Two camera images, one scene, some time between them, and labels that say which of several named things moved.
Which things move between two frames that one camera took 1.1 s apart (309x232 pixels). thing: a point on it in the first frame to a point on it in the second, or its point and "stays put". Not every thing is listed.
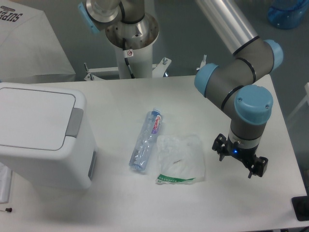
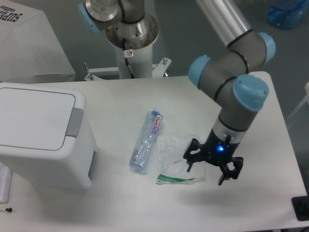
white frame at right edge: (306, 99) stays put
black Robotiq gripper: (247, 155) to (217, 150)
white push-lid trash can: (47, 140) stays put
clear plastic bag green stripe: (180, 159) stays put
